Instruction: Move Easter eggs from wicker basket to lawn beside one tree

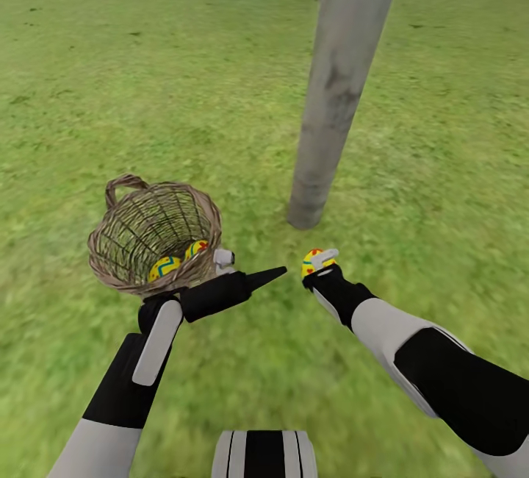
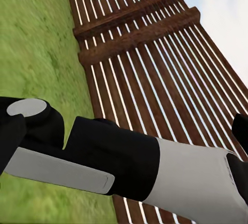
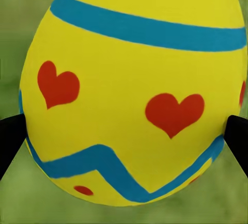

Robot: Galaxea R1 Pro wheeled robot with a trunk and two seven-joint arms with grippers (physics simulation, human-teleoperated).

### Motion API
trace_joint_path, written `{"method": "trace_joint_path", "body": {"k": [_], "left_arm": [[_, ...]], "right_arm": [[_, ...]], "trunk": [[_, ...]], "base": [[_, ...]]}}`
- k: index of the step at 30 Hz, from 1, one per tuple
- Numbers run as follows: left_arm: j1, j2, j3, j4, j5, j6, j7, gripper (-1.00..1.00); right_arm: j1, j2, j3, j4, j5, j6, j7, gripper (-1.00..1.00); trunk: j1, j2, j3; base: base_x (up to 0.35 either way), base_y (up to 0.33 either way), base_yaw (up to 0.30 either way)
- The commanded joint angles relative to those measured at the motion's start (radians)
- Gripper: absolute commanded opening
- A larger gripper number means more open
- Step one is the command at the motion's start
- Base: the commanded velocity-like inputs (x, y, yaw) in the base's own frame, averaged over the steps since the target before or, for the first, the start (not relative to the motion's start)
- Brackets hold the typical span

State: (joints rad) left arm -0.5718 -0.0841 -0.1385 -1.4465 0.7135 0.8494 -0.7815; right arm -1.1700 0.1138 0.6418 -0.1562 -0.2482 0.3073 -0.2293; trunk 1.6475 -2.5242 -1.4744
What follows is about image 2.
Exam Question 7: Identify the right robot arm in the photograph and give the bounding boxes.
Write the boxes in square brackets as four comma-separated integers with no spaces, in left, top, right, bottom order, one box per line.
[0,97,248,224]

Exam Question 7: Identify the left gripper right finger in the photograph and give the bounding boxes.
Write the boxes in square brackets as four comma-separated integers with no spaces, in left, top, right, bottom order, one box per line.
[231,113,248,156]

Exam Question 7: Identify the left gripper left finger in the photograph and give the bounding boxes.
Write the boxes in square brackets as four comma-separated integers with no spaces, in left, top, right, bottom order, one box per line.
[0,114,27,175]

